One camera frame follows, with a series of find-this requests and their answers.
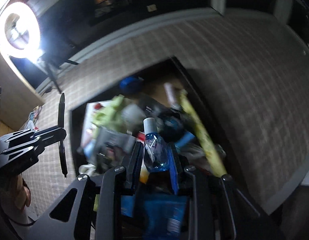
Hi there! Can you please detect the black tripod stand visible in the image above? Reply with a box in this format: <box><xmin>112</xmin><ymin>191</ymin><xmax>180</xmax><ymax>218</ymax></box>
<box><xmin>38</xmin><ymin>52</ymin><xmax>79</xmax><ymax>94</ymax></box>

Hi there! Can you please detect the person's hand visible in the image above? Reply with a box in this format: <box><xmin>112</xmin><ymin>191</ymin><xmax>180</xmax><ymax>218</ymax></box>
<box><xmin>11</xmin><ymin>174</ymin><xmax>31</xmax><ymax>210</ymax></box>

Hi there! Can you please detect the blue foil sachet pack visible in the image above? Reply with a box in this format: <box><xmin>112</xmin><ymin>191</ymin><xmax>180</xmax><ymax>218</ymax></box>
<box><xmin>121</xmin><ymin>193</ymin><xmax>188</xmax><ymax>239</ymax></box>

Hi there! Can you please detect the yellow long packet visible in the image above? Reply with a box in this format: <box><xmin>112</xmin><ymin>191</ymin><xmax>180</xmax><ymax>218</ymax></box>
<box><xmin>179</xmin><ymin>89</ymin><xmax>227</xmax><ymax>178</ymax></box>

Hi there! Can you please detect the ring light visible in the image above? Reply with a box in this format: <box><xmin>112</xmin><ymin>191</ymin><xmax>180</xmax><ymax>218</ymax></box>
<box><xmin>0</xmin><ymin>2</ymin><xmax>43</xmax><ymax>63</ymax></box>

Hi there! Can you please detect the cardboard box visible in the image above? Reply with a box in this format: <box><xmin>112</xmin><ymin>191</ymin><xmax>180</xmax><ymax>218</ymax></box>
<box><xmin>0</xmin><ymin>53</ymin><xmax>45</xmax><ymax>131</ymax></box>

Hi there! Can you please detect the grey foil packet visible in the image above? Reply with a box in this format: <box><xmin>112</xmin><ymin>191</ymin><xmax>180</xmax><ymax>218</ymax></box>
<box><xmin>90</xmin><ymin>128</ymin><xmax>136</xmax><ymax>174</ymax></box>

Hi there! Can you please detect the blue round lidded container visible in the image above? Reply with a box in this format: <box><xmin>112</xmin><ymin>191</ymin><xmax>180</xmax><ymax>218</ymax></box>
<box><xmin>119</xmin><ymin>76</ymin><xmax>143</xmax><ymax>94</ymax></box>

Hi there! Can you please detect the green cloth pouch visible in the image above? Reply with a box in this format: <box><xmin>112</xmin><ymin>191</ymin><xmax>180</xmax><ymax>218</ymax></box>
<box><xmin>92</xmin><ymin>95</ymin><xmax>132</xmax><ymax>133</ymax></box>

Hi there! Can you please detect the black storage tray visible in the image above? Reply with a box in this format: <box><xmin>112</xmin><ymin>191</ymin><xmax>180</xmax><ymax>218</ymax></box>
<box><xmin>69</xmin><ymin>57</ymin><xmax>238</xmax><ymax>177</ymax></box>

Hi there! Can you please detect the blue liquid bottle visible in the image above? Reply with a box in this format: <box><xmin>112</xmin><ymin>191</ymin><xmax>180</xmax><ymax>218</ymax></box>
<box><xmin>143</xmin><ymin>118</ymin><xmax>169</xmax><ymax>172</ymax></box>

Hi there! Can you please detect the plaid table cloth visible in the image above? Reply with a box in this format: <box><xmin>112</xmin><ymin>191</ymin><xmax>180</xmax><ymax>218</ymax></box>
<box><xmin>19</xmin><ymin>11</ymin><xmax>309</xmax><ymax>218</ymax></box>

